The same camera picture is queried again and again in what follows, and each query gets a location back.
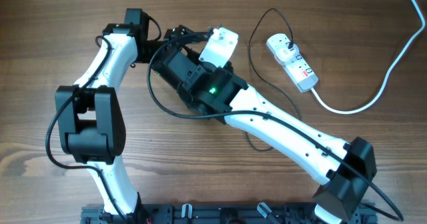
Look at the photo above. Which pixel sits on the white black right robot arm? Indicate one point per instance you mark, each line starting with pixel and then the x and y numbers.
pixel 206 82

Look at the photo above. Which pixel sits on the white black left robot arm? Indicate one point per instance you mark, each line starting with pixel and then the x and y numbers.
pixel 88 130

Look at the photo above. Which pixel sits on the white charger adapter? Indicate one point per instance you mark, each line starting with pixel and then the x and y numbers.
pixel 284 55

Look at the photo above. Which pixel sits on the white power strip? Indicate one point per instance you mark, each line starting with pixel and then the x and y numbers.
pixel 298 70

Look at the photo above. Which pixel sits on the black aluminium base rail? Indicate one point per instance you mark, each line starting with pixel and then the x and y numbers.
pixel 288 213

